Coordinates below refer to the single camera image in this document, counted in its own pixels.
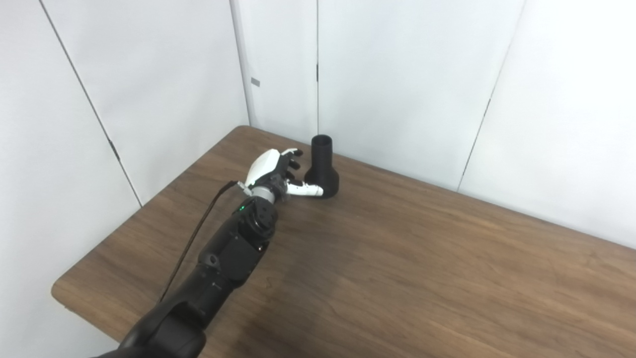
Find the white and black left hand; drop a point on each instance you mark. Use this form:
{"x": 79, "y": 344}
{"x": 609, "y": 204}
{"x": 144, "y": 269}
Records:
{"x": 266, "y": 166}

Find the black funnel-shaped nozzle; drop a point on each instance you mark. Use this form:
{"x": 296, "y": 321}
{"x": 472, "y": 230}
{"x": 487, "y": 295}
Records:
{"x": 323, "y": 166}

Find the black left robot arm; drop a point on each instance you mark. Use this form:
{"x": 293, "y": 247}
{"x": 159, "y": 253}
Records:
{"x": 228, "y": 258}

